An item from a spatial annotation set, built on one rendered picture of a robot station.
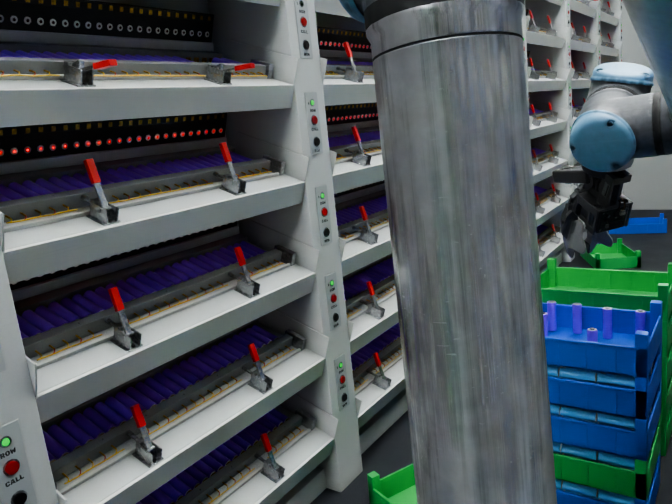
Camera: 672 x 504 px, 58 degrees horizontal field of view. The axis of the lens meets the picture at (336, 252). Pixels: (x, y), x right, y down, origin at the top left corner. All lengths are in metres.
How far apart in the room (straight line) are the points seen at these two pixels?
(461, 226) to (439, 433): 0.15
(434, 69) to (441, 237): 0.11
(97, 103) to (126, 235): 0.19
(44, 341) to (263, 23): 0.71
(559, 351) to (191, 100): 0.79
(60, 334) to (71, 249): 0.14
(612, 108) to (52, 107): 0.76
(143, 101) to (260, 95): 0.26
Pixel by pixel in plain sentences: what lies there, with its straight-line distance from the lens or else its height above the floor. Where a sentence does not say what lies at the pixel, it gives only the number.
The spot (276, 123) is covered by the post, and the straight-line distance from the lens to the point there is 1.24.
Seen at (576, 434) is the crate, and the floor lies 0.19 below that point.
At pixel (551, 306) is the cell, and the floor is 0.38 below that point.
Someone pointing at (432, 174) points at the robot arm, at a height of 0.77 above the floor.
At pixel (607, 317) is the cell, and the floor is 0.37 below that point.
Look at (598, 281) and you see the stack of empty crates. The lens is 1.68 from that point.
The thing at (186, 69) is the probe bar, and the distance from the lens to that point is 1.07.
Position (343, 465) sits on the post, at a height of 0.06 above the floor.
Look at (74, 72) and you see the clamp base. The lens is 0.90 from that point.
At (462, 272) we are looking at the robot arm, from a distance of 0.42.
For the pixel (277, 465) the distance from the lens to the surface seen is 1.26.
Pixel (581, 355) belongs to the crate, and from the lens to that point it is 1.20.
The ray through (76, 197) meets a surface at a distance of 0.94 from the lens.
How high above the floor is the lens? 0.81
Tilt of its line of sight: 12 degrees down
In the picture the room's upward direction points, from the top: 6 degrees counter-clockwise
